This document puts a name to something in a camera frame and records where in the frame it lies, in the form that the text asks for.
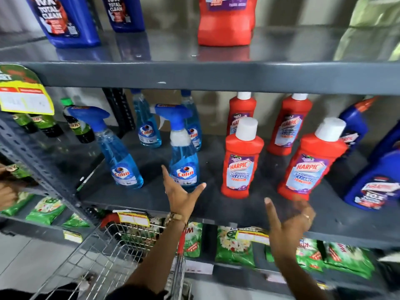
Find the large blue cleaner bottle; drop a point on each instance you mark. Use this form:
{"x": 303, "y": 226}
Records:
{"x": 73, "y": 24}
{"x": 125, "y": 14}

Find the small yellow price tag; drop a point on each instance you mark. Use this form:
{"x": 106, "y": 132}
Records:
{"x": 72, "y": 236}

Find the person's right forearm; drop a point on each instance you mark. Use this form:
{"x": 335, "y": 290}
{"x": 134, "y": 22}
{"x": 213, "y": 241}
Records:
{"x": 300, "y": 281}

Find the red bottle with white cap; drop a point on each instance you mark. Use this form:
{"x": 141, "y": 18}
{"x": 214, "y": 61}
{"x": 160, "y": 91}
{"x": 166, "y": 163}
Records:
{"x": 241, "y": 110}
{"x": 309, "y": 165}
{"x": 289, "y": 128}
{"x": 240, "y": 165}

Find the gold wrist watch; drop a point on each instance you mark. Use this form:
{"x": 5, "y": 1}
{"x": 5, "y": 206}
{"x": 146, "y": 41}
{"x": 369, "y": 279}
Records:
{"x": 173, "y": 218}

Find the person's left forearm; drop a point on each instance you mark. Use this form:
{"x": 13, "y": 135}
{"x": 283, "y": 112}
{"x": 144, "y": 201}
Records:
{"x": 159, "y": 256}

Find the person's left thumb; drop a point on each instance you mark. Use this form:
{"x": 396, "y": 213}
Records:
{"x": 198, "y": 189}

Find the person's left hand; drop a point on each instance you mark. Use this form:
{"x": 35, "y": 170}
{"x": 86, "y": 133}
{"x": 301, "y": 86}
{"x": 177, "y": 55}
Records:
{"x": 178, "y": 198}

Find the dark bottle with green cap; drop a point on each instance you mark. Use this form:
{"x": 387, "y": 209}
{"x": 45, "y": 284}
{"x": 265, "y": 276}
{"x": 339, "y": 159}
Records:
{"x": 78, "y": 126}

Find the grey metal shelf board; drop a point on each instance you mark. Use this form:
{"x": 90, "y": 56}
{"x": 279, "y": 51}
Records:
{"x": 31, "y": 228}
{"x": 218, "y": 212}
{"x": 200, "y": 74}
{"x": 237, "y": 274}

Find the blue glass cleaner spray bottle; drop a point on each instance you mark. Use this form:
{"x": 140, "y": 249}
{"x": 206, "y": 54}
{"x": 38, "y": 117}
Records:
{"x": 193, "y": 121}
{"x": 117, "y": 159}
{"x": 184, "y": 162}
{"x": 146, "y": 124}

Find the pale green plastic packet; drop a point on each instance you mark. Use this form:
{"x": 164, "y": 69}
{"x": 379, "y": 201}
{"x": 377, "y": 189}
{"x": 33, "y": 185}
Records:
{"x": 368, "y": 31}

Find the large red cleaner bottle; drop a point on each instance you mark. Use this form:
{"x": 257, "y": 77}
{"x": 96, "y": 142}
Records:
{"x": 225, "y": 26}

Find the grey perforated metal post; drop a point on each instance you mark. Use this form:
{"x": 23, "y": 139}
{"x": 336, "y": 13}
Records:
{"x": 34, "y": 162}

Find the blue toilet cleaner bottle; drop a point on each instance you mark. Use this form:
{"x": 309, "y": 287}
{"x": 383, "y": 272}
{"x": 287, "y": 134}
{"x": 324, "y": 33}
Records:
{"x": 375, "y": 184}

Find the white shelf label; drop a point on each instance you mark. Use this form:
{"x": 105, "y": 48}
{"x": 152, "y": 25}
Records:
{"x": 200, "y": 267}

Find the person's right thumb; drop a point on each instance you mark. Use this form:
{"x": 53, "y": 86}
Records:
{"x": 271, "y": 212}

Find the black perforated metal post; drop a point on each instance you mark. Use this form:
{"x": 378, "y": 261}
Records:
{"x": 120, "y": 112}

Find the yellow shelf price tag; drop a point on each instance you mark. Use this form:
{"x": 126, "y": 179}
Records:
{"x": 133, "y": 218}
{"x": 252, "y": 237}

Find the green and yellow price tag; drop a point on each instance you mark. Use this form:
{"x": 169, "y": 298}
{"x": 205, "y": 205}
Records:
{"x": 25, "y": 93}

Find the person's right hand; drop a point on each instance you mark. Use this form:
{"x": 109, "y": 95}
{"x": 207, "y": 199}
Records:
{"x": 286, "y": 234}

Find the small green packet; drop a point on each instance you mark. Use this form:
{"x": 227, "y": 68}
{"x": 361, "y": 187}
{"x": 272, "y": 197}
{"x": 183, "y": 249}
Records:
{"x": 19, "y": 171}

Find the green detergent packet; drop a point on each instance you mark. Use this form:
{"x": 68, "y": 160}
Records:
{"x": 350, "y": 259}
{"x": 45, "y": 210}
{"x": 76, "y": 221}
{"x": 194, "y": 242}
{"x": 307, "y": 254}
{"x": 18, "y": 204}
{"x": 234, "y": 249}

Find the blue bottle with orange cap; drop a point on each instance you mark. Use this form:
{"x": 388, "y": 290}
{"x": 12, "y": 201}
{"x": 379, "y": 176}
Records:
{"x": 354, "y": 124}

